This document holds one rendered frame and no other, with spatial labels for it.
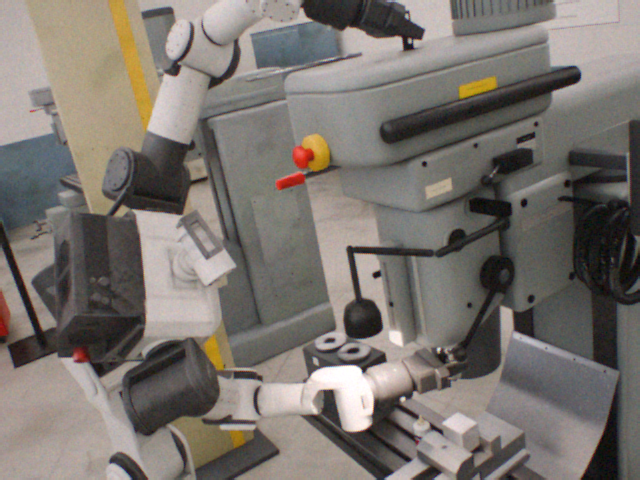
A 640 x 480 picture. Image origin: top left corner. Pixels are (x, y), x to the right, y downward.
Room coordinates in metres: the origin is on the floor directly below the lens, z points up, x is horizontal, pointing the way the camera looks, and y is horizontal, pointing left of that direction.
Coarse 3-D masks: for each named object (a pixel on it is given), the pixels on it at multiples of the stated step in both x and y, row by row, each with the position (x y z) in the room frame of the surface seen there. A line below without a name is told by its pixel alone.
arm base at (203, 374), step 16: (176, 352) 0.99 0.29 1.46; (192, 352) 0.97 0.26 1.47; (144, 368) 0.99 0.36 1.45; (160, 368) 0.99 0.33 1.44; (192, 368) 0.94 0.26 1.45; (208, 368) 0.99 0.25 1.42; (128, 384) 0.96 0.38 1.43; (208, 384) 0.93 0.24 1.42; (128, 400) 0.93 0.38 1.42; (208, 400) 0.93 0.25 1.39; (128, 416) 0.92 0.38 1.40; (144, 432) 0.91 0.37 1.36
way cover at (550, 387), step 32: (512, 352) 1.44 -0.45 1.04; (544, 352) 1.36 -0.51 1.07; (512, 384) 1.40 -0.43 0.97; (544, 384) 1.32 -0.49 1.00; (576, 384) 1.26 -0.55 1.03; (608, 384) 1.19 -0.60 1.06; (512, 416) 1.33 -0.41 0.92; (544, 416) 1.28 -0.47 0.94; (576, 416) 1.22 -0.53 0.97; (544, 448) 1.22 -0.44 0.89; (576, 448) 1.17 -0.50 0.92
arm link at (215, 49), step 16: (224, 0) 1.20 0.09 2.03; (208, 16) 1.22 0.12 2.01; (224, 16) 1.18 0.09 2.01; (240, 16) 1.16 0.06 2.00; (208, 32) 1.22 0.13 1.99; (224, 32) 1.20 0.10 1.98; (240, 32) 1.20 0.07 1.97; (192, 48) 1.22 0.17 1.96; (208, 48) 1.23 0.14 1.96; (224, 48) 1.25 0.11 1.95; (192, 64) 1.24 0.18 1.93; (208, 64) 1.24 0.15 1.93; (224, 64) 1.25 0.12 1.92
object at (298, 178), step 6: (324, 168) 1.15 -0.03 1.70; (330, 168) 1.16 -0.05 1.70; (336, 168) 1.17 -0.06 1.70; (294, 174) 1.12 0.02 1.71; (300, 174) 1.12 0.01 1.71; (306, 174) 1.13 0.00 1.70; (312, 174) 1.14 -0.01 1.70; (318, 174) 1.14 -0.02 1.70; (282, 180) 1.11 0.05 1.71; (288, 180) 1.11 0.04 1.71; (294, 180) 1.11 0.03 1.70; (300, 180) 1.12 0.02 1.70; (276, 186) 1.11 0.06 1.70; (282, 186) 1.10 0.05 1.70; (288, 186) 1.11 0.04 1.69
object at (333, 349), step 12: (324, 336) 1.56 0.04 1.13; (336, 336) 1.55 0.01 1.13; (312, 348) 1.53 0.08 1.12; (324, 348) 1.49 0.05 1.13; (336, 348) 1.49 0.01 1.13; (348, 348) 1.47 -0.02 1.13; (360, 348) 1.46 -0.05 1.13; (372, 348) 1.47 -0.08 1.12; (312, 360) 1.51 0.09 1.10; (324, 360) 1.46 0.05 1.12; (336, 360) 1.44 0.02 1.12; (348, 360) 1.41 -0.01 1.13; (360, 360) 1.41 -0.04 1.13; (372, 360) 1.41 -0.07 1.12; (384, 360) 1.43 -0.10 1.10; (312, 372) 1.52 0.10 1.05; (324, 396) 1.49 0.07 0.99; (336, 408) 1.45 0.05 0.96; (384, 408) 1.41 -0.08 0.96; (372, 420) 1.39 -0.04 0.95
